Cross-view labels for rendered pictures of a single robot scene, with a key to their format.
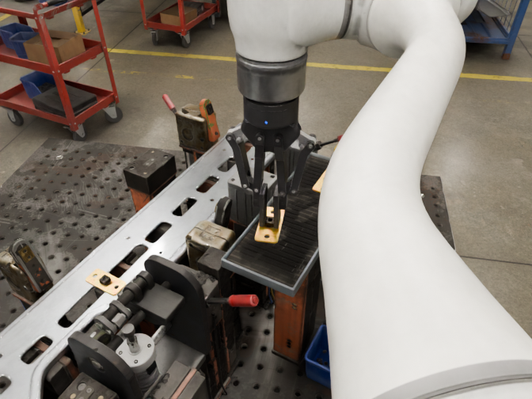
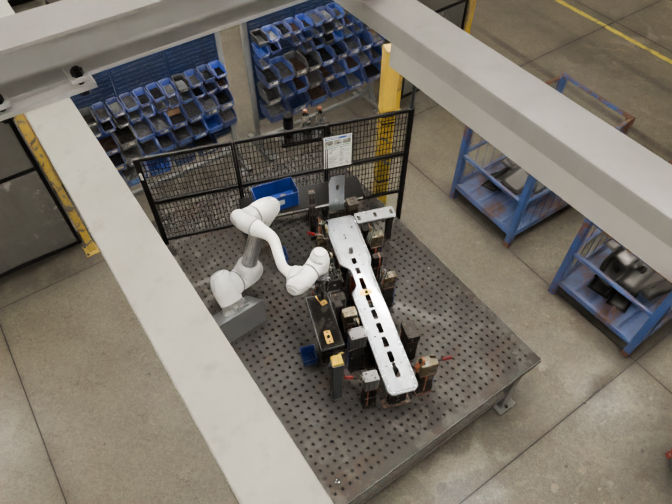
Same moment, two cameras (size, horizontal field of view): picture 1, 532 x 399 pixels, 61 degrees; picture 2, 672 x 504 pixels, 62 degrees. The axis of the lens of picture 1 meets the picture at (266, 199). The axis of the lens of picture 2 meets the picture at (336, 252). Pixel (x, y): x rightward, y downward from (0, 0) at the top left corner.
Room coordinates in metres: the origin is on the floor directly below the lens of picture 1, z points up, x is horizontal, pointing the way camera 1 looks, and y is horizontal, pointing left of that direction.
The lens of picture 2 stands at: (1.92, -1.23, 3.98)
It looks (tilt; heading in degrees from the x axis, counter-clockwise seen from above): 52 degrees down; 136
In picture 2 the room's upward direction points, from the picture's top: straight up
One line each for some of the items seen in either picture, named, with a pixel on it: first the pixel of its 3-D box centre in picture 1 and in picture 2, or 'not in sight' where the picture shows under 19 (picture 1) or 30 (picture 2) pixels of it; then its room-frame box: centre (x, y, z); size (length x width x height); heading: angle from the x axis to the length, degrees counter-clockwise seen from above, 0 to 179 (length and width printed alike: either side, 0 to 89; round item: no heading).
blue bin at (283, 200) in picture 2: not in sight; (275, 196); (-0.38, 0.42, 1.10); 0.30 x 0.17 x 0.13; 68
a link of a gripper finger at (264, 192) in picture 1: (263, 205); not in sight; (0.55, 0.00, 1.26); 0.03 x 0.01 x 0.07; 170
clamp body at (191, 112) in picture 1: (199, 161); (424, 374); (1.21, 0.22, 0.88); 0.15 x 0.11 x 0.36; 61
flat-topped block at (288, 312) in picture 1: (297, 289); (325, 341); (0.64, -0.07, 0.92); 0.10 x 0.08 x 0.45; 151
